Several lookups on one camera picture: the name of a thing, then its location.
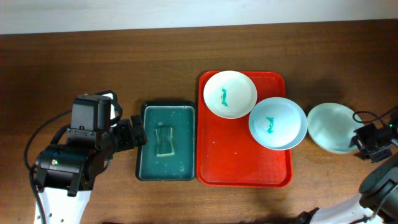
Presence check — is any green yellow sponge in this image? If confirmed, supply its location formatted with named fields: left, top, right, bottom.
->
left=155, top=126, right=175, bottom=157

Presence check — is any pale green plate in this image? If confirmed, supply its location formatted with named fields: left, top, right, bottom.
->
left=307, top=103, right=364, bottom=154

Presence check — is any light blue plate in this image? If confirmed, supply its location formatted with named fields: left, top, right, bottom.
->
left=249, top=97, right=308, bottom=151

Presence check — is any white plate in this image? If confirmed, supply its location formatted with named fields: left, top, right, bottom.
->
left=203, top=70, right=257, bottom=119

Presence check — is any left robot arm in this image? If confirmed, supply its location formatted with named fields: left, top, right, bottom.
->
left=30, top=91, right=147, bottom=223

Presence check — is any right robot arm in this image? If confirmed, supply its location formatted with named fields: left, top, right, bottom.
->
left=291, top=108, right=397, bottom=224

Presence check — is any dark green tray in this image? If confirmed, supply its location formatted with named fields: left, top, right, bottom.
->
left=136, top=100, right=197, bottom=181

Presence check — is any red plastic tray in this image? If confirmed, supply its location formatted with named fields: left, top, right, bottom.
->
left=196, top=70, right=293, bottom=189

